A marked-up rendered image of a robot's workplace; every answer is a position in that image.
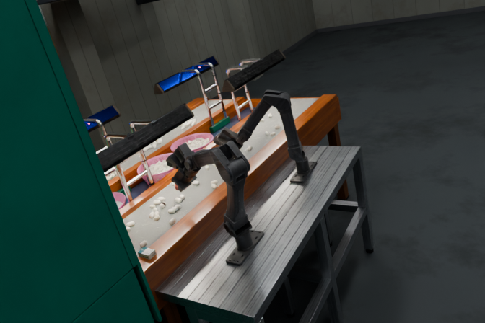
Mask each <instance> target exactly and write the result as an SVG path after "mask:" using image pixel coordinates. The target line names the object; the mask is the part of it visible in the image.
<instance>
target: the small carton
mask: <svg viewBox="0 0 485 323"><path fill-rule="evenodd" d="M138 254H139V256H140V257H143V258H146V259H148V260H150V259H152V258H153V256H155V255H156V252H155V249H150V248H147V247H143V248H142V249H141V250H140V251H139V252H138Z"/></svg>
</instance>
